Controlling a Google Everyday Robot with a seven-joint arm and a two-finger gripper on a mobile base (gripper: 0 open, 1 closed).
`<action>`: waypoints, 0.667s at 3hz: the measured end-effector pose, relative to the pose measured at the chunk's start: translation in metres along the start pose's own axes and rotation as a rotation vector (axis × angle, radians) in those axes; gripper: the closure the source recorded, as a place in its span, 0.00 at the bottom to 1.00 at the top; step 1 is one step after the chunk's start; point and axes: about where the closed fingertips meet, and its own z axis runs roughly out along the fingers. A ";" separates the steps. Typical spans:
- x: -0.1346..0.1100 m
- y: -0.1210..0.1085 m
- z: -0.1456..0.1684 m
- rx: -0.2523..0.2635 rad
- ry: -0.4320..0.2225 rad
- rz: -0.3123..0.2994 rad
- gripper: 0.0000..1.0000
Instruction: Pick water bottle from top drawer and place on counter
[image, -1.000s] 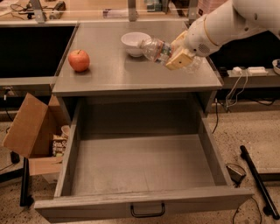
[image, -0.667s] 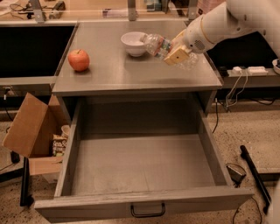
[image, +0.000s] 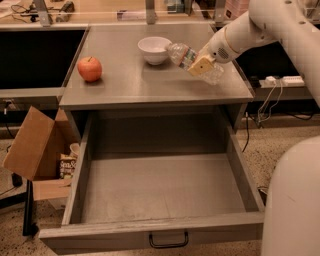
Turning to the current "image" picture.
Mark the black drawer handle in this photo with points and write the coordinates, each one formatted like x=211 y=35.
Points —
x=168 y=241

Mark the white power strip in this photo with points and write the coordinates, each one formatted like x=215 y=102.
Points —
x=286 y=81

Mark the red apple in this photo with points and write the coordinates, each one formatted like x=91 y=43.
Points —
x=89 y=68

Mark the brown cardboard box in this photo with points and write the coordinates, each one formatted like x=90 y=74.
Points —
x=35 y=153

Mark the white paper cup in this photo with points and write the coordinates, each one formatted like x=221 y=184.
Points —
x=74 y=149

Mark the snack bag in box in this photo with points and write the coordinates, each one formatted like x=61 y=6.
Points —
x=66 y=166

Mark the white ceramic bowl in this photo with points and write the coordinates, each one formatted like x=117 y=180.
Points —
x=154 y=49

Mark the clear plastic water bottle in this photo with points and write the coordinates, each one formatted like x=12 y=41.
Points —
x=184 y=56

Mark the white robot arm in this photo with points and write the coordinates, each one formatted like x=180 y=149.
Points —
x=292 y=215

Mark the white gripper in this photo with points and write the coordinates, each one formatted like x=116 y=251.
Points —
x=218 y=49

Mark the grey cabinet with counter top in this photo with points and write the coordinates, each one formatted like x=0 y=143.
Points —
x=129 y=82

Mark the black stand leg left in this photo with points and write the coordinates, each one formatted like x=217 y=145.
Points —
x=30 y=227

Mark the pink storage box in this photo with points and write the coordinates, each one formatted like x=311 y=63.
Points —
x=235 y=8

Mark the open grey top drawer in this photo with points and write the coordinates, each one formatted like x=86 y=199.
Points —
x=160 y=174

